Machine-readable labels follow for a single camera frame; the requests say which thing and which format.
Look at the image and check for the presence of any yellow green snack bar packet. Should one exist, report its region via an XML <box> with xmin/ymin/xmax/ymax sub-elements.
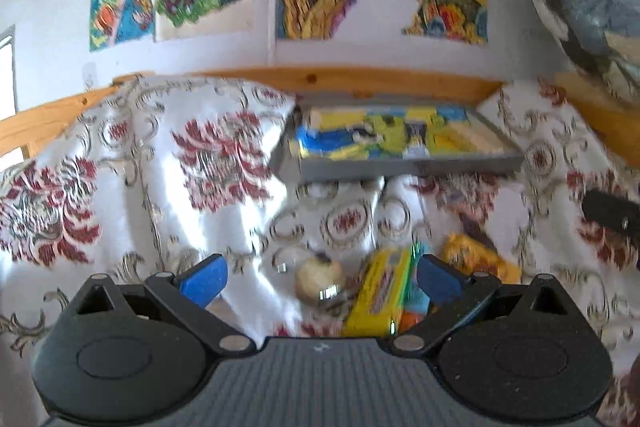
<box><xmin>342</xmin><ymin>247</ymin><xmax>431</xmax><ymax>338</ymax></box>

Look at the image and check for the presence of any round pastry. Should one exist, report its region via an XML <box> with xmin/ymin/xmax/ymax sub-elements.
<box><xmin>271</xmin><ymin>247</ymin><xmax>347</xmax><ymax>309</ymax></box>

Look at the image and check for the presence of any orange yellow snack bag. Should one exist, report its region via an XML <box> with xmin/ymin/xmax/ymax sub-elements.
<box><xmin>439</xmin><ymin>234</ymin><xmax>522</xmax><ymax>284</ymax></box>

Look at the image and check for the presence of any floral white bedspread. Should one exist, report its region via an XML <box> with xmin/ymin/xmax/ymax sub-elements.
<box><xmin>1</xmin><ymin>77</ymin><xmax>639</xmax><ymax>426</ymax></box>

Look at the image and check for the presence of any pale wafer biscuit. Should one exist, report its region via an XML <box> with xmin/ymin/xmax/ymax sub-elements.
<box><xmin>449</xmin><ymin>124</ymin><xmax>504</xmax><ymax>154</ymax></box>

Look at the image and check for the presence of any dark blue snack stick packet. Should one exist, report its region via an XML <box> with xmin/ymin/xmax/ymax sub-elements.
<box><xmin>402</xmin><ymin>120</ymin><xmax>428</xmax><ymax>158</ymax></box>

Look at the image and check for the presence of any grey metal tray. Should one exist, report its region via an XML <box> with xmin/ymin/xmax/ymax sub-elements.
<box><xmin>269</xmin><ymin>93</ymin><xmax>524</xmax><ymax>183</ymax></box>

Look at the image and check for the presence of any wooden bed frame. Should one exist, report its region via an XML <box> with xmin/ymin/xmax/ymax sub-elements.
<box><xmin>1</xmin><ymin>65</ymin><xmax>639</xmax><ymax>168</ymax></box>

